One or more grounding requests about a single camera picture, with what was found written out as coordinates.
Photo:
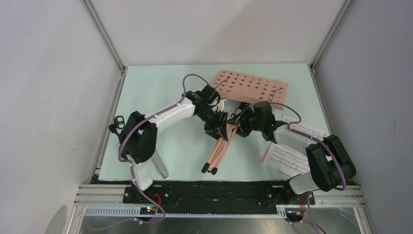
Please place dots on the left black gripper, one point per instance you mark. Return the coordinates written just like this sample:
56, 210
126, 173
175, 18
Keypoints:
218, 129

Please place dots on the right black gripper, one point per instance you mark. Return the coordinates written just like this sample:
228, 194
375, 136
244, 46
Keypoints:
242, 130

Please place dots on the pink music stand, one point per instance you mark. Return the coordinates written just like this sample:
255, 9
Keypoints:
246, 89

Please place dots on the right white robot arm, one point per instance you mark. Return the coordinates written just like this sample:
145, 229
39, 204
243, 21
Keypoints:
330, 166

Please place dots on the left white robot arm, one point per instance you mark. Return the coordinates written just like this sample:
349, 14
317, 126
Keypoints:
138, 134

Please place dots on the pink paper sheet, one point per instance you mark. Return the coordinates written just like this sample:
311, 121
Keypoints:
266, 152

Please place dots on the white sheet music page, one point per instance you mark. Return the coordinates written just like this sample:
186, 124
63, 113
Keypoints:
287, 160

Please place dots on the grey metal microphone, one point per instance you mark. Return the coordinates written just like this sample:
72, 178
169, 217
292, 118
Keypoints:
159, 165

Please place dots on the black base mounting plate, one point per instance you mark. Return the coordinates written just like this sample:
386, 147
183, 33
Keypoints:
217, 196

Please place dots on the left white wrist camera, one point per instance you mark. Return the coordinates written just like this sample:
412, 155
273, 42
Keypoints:
221, 105

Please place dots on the right aluminium frame post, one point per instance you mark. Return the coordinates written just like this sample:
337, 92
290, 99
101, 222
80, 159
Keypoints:
336, 24

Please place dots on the aluminium frame post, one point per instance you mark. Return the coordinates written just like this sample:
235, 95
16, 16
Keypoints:
336, 24
103, 33

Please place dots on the left aluminium frame post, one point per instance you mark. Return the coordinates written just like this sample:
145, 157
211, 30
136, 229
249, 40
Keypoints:
103, 33

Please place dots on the white slotted cable duct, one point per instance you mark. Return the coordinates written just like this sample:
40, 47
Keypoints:
139, 211

